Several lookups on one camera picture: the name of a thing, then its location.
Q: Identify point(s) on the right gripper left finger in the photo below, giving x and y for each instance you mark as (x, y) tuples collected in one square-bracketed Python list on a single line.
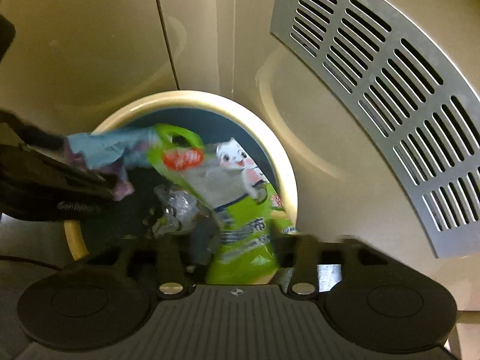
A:
[(172, 283)]

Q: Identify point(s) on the blue purple wrapper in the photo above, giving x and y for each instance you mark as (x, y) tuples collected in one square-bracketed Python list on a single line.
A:
[(112, 153)]

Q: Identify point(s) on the round blue trash bin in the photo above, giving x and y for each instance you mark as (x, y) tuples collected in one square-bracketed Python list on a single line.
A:
[(215, 119)]

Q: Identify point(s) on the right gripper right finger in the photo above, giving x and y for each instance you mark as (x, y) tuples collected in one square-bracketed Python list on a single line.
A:
[(297, 256)]

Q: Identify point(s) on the green snack wrapper bag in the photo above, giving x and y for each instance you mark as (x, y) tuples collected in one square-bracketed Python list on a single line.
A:
[(227, 180)]

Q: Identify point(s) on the silver ventilation grille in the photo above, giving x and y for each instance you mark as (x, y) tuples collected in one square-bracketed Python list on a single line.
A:
[(411, 99)]

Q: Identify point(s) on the crumpled trash pile in bin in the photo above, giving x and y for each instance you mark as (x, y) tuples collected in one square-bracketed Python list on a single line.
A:
[(180, 213)]

